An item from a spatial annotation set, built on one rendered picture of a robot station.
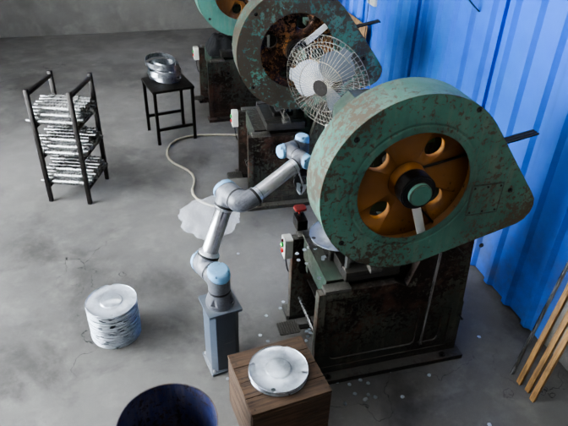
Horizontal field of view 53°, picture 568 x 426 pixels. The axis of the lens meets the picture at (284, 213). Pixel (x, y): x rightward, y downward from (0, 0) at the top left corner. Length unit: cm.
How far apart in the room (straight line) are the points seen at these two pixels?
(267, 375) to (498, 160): 143
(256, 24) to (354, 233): 183
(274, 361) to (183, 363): 71
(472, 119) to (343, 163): 54
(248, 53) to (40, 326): 215
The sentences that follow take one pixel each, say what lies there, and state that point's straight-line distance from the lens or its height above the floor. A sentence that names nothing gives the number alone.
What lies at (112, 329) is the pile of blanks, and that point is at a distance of 343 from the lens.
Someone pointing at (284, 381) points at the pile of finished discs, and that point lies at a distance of 279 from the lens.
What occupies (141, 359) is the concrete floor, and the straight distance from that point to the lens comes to 345.
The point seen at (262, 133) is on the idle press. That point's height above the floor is 64.
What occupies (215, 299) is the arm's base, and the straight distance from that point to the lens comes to 297.
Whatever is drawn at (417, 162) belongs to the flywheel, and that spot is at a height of 141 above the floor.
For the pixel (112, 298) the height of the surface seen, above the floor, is 25.
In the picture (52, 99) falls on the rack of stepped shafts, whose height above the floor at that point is 80.
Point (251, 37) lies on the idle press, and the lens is 381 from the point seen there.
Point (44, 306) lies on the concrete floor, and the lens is 394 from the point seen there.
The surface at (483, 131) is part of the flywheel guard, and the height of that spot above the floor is 156.
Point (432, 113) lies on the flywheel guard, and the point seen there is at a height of 166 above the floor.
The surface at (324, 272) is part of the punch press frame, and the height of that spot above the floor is 64.
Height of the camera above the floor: 253
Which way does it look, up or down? 34 degrees down
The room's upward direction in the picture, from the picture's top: 2 degrees clockwise
